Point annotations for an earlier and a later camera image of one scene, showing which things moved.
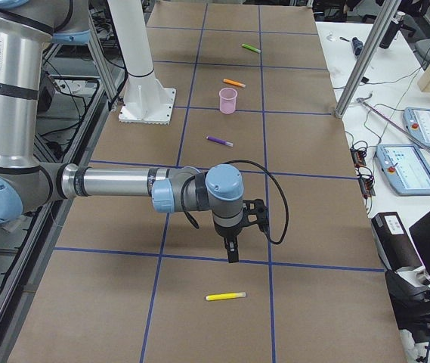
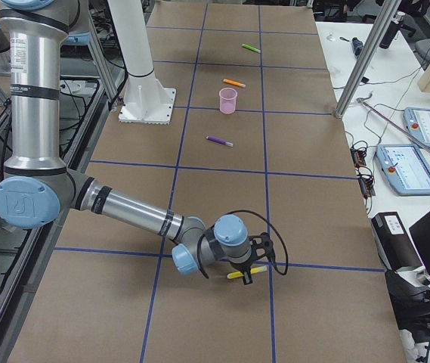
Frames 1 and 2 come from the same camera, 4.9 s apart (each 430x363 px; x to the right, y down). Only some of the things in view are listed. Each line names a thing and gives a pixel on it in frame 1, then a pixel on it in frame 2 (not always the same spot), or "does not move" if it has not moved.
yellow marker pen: x=225 y=296 to x=252 y=271
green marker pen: x=252 y=48 does not move
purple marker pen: x=225 y=142 does not move
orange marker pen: x=232 y=82 does not move
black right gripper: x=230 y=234 to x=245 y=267
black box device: x=392 y=242 does not move
